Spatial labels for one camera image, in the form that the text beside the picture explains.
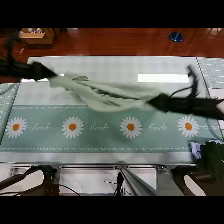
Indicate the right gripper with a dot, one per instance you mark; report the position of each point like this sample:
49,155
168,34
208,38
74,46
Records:
161,102

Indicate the pale green shirt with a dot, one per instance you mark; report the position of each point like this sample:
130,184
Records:
100,93

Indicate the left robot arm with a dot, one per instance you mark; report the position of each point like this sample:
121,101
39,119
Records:
20,68

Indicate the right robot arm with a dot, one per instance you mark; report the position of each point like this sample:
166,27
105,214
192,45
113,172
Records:
200,106

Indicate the blue and white garment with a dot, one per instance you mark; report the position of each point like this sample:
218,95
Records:
196,150

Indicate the blue round object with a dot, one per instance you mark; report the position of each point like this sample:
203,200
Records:
176,36

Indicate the dark green garment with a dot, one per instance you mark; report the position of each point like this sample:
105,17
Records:
215,160

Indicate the wooden box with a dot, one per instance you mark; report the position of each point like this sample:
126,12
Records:
36,36

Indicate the silver frame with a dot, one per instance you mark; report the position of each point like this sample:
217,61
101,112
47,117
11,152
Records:
140,186

